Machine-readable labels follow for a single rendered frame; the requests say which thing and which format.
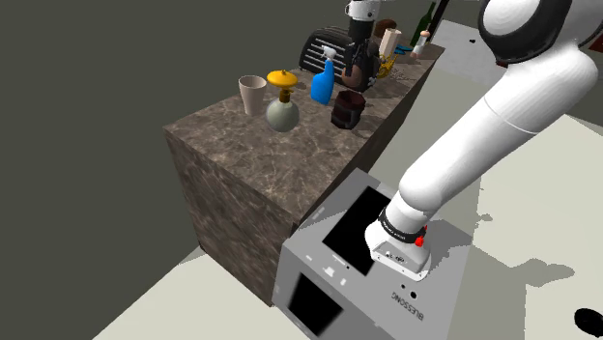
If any brown round bowl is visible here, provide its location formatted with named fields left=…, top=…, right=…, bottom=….
left=372, top=18, right=398, bottom=39

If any beige carton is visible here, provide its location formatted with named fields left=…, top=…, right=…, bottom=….
left=378, top=28, right=403, bottom=59

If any dark brown round jar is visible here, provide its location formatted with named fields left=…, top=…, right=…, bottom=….
left=340, top=66, right=378, bottom=94

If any black toaster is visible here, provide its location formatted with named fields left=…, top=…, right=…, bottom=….
left=298, top=26, right=353, bottom=74

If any small white bottle pink cap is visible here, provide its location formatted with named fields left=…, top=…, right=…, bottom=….
left=410, top=29, right=432, bottom=60

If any blue spray bottle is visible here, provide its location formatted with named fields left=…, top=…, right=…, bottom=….
left=310, top=45, right=338, bottom=105

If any green wine bottle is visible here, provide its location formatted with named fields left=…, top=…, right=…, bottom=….
left=410, top=1, right=437, bottom=47

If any dark brown cup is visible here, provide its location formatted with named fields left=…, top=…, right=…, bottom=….
left=330, top=89, right=367, bottom=130

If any grey round bottle yellow cap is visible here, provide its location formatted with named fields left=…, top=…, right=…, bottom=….
left=265, top=69, right=301, bottom=133

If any beige cup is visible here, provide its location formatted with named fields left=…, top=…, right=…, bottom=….
left=238, top=74, right=269, bottom=117

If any grey robot stand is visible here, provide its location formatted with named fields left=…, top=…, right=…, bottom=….
left=272, top=167, right=475, bottom=340

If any gold wire holder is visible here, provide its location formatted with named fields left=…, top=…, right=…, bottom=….
left=376, top=53, right=399, bottom=79

